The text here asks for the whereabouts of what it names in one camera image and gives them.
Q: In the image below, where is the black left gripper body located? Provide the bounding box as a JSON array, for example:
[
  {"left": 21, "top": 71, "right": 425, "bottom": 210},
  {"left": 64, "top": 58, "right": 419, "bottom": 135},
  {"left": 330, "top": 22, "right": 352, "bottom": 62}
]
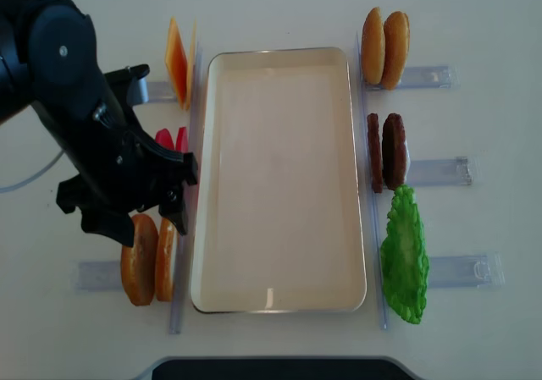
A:
[{"left": 57, "top": 113, "right": 186, "bottom": 228}]

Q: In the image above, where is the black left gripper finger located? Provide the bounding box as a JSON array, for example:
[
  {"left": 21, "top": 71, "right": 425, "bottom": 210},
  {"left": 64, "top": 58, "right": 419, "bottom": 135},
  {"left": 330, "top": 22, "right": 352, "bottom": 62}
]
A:
[
  {"left": 158, "top": 191, "right": 188, "bottom": 235},
  {"left": 146, "top": 140, "right": 198, "bottom": 185}
]

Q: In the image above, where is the bread slice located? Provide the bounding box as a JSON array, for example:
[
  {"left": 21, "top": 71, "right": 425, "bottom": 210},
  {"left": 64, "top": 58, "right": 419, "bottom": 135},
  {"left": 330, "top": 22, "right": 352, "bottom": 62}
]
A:
[
  {"left": 155, "top": 218, "right": 178, "bottom": 302},
  {"left": 120, "top": 214, "right": 158, "bottom": 306}
]

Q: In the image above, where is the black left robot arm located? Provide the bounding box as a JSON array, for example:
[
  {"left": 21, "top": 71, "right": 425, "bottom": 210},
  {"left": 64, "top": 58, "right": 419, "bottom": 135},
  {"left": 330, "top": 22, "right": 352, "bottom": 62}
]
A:
[{"left": 1, "top": 0, "right": 197, "bottom": 245}]

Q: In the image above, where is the red tomato slice right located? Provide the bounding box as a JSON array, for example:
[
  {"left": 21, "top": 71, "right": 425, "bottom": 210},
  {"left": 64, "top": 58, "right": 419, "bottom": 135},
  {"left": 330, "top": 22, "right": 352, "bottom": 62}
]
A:
[{"left": 175, "top": 127, "right": 189, "bottom": 153}]

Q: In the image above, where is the red tomato slice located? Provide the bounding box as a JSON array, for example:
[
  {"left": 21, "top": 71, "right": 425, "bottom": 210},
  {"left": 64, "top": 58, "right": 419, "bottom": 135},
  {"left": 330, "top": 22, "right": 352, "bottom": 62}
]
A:
[
  {"left": 155, "top": 129, "right": 175, "bottom": 151},
  {"left": 175, "top": 127, "right": 189, "bottom": 153}
]

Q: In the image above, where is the red tomato slice left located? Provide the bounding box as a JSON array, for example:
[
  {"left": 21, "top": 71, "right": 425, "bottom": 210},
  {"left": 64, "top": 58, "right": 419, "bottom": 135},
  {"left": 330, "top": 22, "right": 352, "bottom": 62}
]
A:
[{"left": 155, "top": 129, "right": 175, "bottom": 151}]

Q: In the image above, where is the yellow cheese slice right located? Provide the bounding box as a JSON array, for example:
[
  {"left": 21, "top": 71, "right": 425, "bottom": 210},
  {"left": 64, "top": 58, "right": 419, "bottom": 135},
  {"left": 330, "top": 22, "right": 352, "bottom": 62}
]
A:
[{"left": 185, "top": 20, "right": 196, "bottom": 111}]

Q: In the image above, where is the orange cheese slice left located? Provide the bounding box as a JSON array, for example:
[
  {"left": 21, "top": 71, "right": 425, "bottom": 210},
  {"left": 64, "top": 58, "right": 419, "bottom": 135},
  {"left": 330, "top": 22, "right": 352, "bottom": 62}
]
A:
[{"left": 164, "top": 17, "right": 188, "bottom": 109}]

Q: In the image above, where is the brown meat patty inner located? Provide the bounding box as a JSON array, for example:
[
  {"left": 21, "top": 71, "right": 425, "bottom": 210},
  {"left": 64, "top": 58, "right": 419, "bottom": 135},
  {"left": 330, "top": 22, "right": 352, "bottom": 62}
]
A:
[{"left": 367, "top": 113, "right": 384, "bottom": 193}]

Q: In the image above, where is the brown meat patty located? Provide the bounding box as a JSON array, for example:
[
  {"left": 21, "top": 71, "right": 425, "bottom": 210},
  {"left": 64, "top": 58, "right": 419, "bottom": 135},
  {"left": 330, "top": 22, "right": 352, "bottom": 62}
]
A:
[
  {"left": 382, "top": 113, "right": 407, "bottom": 190},
  {"left": 367, "top": 113, "right": 384, "bottom": 193}
]

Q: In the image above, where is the brown meat patty outer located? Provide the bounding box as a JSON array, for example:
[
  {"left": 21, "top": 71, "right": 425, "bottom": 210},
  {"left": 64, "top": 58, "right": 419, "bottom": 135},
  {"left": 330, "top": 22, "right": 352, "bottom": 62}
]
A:
[{"left": 382, "top": 113, "right": 407, "bottom": 190}]

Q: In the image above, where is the green lettuce leaf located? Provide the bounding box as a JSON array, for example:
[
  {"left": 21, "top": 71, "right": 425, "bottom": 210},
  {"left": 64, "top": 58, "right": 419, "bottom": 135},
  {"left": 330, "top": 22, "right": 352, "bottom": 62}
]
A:
[{"left": 380, "top": 184, "right": 430, "bottom": 324}]

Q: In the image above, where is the cream rectangular metal tray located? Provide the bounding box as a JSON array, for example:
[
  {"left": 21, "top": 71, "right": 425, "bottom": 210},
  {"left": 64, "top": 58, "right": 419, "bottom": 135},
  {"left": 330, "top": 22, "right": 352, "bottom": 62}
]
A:
[{"left": 190, "top": 47, "right": 367, "bottom": 313}]

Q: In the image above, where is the dark base panel bottom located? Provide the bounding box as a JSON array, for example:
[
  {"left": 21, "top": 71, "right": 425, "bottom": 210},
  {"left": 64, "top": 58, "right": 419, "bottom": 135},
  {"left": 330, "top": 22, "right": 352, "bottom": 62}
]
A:
[{"left": 152, "top": 357, "right": 415, "bottom": 379}]

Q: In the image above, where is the white pusher block patty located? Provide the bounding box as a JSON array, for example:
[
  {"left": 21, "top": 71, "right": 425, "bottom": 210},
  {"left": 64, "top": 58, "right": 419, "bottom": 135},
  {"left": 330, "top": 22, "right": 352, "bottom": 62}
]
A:
[{"left": 404, "top": 140, "right": 412, "bottom": 183}]

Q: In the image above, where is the bun slice top inner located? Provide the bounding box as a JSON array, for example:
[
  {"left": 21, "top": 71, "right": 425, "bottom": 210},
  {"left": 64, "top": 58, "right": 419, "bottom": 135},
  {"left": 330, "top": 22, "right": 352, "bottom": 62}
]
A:
[{"left": 361, "top": 7, "right": 385, "bottom": 85}]

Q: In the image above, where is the bun slice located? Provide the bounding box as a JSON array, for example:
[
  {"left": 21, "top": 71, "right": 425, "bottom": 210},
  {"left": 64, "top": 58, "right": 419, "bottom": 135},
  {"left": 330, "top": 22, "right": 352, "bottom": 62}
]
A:
[
  {"left": 361, "top": 7, "right": 385, "bottom": 85},
  {"left": 381, "top": 11, "right": 410, "bottom": 91}
]

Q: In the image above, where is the bun slice top outer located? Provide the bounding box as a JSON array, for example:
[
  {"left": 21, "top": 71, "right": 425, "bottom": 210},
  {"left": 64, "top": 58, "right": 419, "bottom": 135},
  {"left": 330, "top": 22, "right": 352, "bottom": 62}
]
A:
[{"left": 381, "top": 11, "right": 410, "bottom": 91}]

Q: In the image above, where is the long clear rail left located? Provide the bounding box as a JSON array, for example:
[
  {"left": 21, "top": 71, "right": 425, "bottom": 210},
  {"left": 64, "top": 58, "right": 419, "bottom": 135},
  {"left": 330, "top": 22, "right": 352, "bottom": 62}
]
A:
[{"left": 169, "top": 41, "right": 205, "bottom": 335}]

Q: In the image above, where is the long clear rail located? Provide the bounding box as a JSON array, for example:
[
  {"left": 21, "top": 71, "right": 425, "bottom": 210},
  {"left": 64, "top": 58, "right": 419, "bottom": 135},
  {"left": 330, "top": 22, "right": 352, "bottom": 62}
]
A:
[
  {"left": 355, "top": 32, "right": 388, "bottom": 331},
  {"left": 169, "top": 41, "right": 205, "bottom": 335}
]

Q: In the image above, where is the clear rail cheese holder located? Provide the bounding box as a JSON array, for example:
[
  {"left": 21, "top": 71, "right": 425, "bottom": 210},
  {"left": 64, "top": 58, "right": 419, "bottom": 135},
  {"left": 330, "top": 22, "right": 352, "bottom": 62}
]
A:
[{"left": 147, "top": 81, "right": 177, "bottom": 103}]

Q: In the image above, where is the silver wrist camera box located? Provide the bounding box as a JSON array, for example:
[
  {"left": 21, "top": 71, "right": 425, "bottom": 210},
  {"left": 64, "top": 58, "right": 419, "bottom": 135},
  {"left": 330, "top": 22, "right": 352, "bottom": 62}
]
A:
[{"left": 105, "top": 63, "right": 150, "bottom": 107}]

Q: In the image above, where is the clear rail bread holder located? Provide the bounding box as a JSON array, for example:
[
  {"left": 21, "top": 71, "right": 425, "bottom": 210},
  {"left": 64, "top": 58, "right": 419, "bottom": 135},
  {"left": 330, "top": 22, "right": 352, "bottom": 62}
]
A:
[{"left": 71, "top": 260, "right": 123, "bottom": 292}]

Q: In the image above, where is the white cable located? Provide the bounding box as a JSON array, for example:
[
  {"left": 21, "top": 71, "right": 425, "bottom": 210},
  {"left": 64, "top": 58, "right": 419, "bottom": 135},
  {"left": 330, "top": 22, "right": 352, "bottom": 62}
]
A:
[{"left": 0, "top": 151, "right": 64, "bottom": 194}]

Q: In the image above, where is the long clear rail right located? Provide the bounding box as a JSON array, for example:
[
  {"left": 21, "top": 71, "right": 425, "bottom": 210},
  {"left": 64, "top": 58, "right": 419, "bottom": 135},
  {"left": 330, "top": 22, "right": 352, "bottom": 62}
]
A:
[{"left": 355, "top": 32, "right": 388, "bottom": 331}]

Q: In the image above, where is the clear rail patty holder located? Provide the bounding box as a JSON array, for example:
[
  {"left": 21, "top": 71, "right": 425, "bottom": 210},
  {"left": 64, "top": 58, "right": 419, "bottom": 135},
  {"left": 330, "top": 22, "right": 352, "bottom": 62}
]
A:
[{"left": 406, "top": 157, "right": 479, "bottom": 187}]

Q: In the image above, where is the clear rail bun holder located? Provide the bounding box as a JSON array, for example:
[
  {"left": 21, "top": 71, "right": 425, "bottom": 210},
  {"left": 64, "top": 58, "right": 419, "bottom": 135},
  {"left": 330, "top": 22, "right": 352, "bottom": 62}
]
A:
[{"left": 364, "top": 63, "right": 459, "bottom": 92}]

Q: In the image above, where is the clear rail lettuce holder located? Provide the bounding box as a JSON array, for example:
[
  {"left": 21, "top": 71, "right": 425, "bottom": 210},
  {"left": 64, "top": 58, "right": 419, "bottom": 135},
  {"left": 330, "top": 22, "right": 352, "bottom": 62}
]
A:
[{"left": 429, "top": 252, "right": 505, "bottom": 289}]

